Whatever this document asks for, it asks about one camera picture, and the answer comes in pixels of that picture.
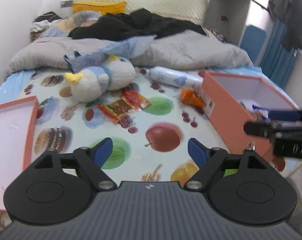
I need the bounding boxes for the fruit print bed mat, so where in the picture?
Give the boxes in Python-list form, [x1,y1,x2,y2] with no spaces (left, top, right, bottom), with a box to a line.
[0,65,289,228]

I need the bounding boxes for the pink box lid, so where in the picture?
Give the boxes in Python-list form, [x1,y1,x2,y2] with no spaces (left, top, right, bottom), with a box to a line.
[0,96,39,211]

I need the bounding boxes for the blue curtain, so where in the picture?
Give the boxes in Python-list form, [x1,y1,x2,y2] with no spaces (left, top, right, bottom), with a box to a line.
[260,19,296,89]

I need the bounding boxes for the blue white paper bag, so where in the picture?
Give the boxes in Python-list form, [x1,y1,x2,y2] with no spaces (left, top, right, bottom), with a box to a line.
[64,35,157,73]

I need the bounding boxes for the brown red jerky snack packet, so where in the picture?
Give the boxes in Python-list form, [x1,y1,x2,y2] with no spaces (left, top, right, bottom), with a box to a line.
[97,90,152,121]

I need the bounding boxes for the yellow pillow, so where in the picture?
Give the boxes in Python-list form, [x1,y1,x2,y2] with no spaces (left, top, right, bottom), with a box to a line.
[72,1,127,15]

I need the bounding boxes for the blue chair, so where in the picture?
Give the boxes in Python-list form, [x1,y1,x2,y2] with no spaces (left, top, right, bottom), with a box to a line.
[239,25,267,63]

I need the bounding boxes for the black clothing pile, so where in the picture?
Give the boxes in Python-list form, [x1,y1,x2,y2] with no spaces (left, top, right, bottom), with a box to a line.
[68,8,206,41]

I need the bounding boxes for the white spray bottle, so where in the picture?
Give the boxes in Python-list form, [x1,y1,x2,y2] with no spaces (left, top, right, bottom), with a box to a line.
[147,66,203,88]

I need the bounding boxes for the clothes heap by wall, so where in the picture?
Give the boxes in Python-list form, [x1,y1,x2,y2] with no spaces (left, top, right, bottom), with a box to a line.
[30,11,62,42]

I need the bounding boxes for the blue spicy cabbage snack packet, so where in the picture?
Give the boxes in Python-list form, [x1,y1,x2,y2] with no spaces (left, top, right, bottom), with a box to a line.
[252,104,271,123]

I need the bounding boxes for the white blue plush toy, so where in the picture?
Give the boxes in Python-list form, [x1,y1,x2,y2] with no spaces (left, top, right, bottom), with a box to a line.
[64,55,136,102]

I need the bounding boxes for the grey duvet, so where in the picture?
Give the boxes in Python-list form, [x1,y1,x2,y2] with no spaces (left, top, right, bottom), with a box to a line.
[8,30,253,73]

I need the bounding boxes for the orange snack packet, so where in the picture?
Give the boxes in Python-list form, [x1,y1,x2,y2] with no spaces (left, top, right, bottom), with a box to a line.
[180,87,206,108]

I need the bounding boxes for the pink open storage box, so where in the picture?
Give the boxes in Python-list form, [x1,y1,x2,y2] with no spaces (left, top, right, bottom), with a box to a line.
[200,71,297,172]

